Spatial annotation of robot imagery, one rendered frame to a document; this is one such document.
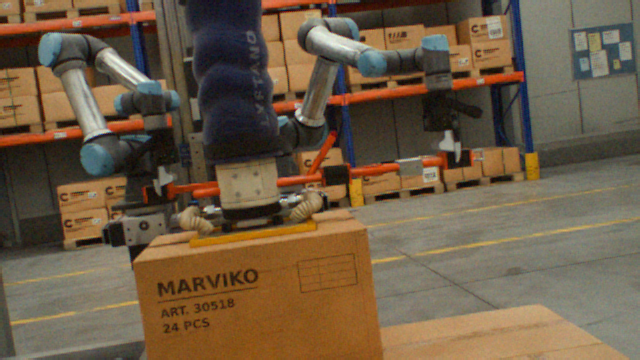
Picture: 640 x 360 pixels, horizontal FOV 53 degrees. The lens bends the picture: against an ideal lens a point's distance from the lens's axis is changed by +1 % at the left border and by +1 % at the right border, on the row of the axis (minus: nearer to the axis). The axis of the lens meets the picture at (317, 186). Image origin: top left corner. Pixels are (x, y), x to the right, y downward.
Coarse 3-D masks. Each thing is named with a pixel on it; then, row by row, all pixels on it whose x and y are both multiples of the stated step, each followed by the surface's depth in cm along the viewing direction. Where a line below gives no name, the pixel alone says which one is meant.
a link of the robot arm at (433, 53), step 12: (432, 36) 180; (444, 36) 181; (420, 48) 185; (432, 48) 180; (444, 48) 180; (420, 60) 184; (432, 60) 181; (444, 60) 181; (432, 72) 181; (444, 72) 181
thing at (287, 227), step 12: (276, 216) 173; (228, 228) 173; (240, 228) 176; (252, 228) 174; (264, 228) 171; (276, 228) 171; (288, 228) 170; (300, 228) 170; (312, 228) 170; (192, 240) 170; (204, 240) 169; (216, 240) 169; (228, 240) 169; (240, 240) 169
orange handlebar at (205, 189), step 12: (360, 168) 185; (372, 168) 182; (384, 168) 182; (396, 168) 182; (276, 180) 181; (288, 180) 181; (300, 180) 181; (312, 180) 181; (180, 192) 206; (204, 192) 179; (216, 192) 179
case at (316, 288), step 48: (288, 240) 164; (336, 240) 165; (144, 288) 161; (192, 288) 162; (240, 288) 163; (288, 288) 165; (336, 288) 166; (144, 336) 162; (192, 336) 163; (240, 336) 164; (288, 336) 166; (336, 336) 167
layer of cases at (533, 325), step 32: (448, 320) 207; (480, 320) 203; (512, 320) 199; (544, 320) 196; (384, 352) 186; (416, 352) 183; (448, 352) 180; (480, 352) 177; (512, 352) 174; (544, 352) 172; (576, 352) 169; (608, 352) 166
